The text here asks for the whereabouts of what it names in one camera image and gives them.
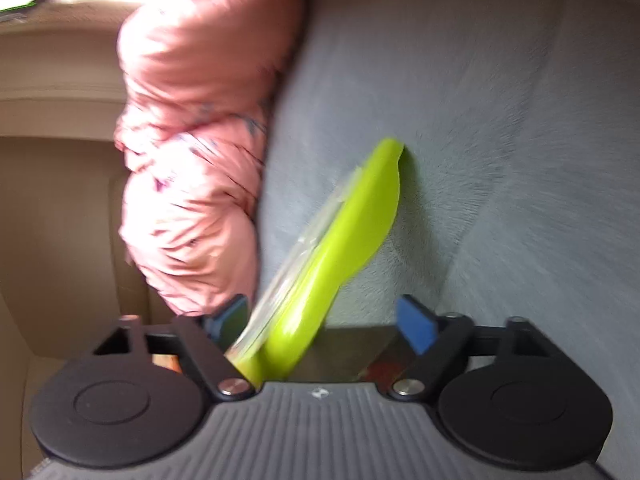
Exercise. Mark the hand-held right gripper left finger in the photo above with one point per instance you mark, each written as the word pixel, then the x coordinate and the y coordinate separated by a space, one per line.
pixel 231 319

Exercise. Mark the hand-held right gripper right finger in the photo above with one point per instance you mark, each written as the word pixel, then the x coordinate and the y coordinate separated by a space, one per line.
pixel 416 327

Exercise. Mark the clear grey plastic box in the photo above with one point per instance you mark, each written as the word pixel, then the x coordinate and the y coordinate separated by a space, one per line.
pixel 345 355

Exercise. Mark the green plastic lid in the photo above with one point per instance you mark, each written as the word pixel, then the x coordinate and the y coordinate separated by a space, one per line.
pixel 340 240

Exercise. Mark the pink quilted cloth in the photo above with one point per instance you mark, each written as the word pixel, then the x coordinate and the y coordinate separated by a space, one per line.
pixel 200 135

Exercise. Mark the grey upholstered sofa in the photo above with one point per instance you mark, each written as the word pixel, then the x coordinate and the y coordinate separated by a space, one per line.
pixel 500 135

